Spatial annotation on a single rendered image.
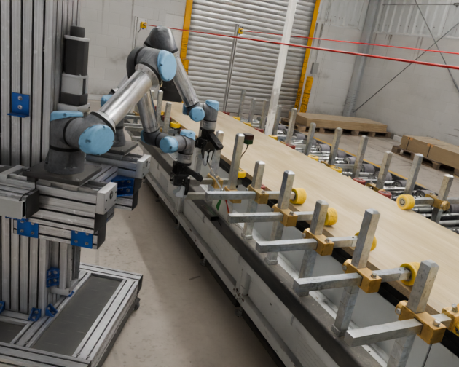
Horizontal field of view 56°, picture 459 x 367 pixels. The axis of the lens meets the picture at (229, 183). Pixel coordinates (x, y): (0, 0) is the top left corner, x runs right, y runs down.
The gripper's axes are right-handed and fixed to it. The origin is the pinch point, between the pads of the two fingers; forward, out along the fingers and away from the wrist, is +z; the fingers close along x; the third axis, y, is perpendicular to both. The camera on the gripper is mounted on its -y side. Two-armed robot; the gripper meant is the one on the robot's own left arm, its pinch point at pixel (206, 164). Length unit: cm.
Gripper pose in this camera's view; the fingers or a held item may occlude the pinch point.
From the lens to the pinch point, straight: 245.4
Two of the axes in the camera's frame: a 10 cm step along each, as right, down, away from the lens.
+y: -6.9, -3.2, 6.5
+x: -7.1, 1.1, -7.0
